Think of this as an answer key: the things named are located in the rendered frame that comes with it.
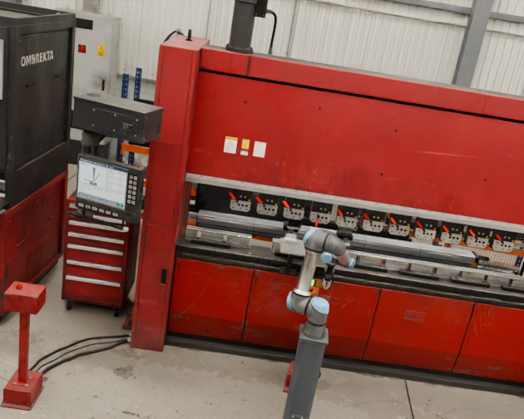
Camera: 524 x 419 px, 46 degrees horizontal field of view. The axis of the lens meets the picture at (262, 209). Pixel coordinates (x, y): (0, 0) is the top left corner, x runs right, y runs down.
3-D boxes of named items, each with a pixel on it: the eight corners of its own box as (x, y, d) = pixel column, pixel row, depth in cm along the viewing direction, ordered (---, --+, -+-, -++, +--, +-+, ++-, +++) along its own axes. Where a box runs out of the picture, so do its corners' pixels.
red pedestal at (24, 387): (-1, 406, 395) (1, 292, 367) (14, 382, 418) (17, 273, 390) (30, 411, 396) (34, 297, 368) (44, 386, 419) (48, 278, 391)
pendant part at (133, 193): (74, 207, 399) (76, 154, 387) (85, 202, 410) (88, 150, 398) (135, 224, 388) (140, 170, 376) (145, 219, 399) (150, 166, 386)
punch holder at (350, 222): (335, 225, 462) (339, 204, 457) (334, 221, 470) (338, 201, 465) (355, 229, 463) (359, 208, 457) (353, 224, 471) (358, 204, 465)
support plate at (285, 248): (279, 253, 445) (280, 251, 444) (279, 239, 470) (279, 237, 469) (304, 256, 445) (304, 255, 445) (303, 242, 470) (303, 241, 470)
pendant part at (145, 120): (64, 223, 408) (71, 95, 379) (86, 212, 430) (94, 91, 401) (132, 243, 395) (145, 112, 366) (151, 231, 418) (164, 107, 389)
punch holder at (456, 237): (440, 241, 465) (446, 221, 460) (437, 237, 473) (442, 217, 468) (459, 244, 466) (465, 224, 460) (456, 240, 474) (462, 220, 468)
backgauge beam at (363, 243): (195, 227, 494) (197, 214, 491) (197, 220, 507) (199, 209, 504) (476, 269, 503) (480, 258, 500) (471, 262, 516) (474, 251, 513)
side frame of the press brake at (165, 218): (129, 347, 477) (159, 44, 399) (150, 295, 557) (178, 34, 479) (161, 352, 478) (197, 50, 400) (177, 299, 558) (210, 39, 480)
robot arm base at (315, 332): (325, 342, 382) (328, 327, 379) (301, 337, 383) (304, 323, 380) (325, 329, 397) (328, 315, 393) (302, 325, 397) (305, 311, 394)
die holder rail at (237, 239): (185, 239, 469) (186, 228, 466) (185, 236, 475) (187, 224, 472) (249, 248, 471) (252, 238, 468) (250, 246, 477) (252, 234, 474)
